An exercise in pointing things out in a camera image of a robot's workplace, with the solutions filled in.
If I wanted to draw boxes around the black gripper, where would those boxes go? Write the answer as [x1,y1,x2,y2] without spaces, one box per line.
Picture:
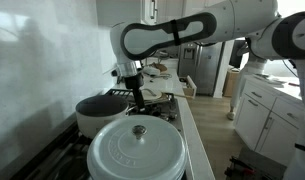
[125,73,147,113]

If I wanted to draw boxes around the white saucepan with steel handle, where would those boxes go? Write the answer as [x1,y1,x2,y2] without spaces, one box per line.
[75,94,140,139]

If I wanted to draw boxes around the white countertop item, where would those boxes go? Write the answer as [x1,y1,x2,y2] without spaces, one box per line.
[141,65,161,76]

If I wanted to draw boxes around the brown basket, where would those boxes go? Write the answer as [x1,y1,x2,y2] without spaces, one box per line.
[151,62,168,73]

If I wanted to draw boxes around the open wooden drawer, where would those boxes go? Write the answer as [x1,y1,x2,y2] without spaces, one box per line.
[178,74,198,99]

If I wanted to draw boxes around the white Dutch oven lid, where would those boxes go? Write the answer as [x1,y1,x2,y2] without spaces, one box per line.
[86,114,189,180]

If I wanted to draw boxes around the stainless steel refrigerator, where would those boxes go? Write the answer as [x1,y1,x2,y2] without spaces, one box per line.
[177,41,225,97]

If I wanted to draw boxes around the cardboard box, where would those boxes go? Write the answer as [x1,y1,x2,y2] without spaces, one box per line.
[222,68,241,98]

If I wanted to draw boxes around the black gas cooktop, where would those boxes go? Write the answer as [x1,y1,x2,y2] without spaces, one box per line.
[10,88,186,180]

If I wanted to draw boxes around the person in white clothes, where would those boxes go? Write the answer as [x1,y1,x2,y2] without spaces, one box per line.
[226,43,270,121]

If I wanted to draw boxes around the black monitor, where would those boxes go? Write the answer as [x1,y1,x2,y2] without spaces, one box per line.
[229,39,247,69]

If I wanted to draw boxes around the black tool with red parts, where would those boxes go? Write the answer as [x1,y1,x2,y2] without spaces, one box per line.
[224,146,288,180]

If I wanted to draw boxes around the white island cabinets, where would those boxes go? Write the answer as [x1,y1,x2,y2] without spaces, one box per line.
[233,74,305,167]

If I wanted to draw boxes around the brown pan with wooden handle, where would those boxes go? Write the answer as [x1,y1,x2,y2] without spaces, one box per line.
[138,89,194,108]

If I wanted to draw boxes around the white upper wall cabinet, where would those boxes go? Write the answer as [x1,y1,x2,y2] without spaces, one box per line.
[95,0,160,29]

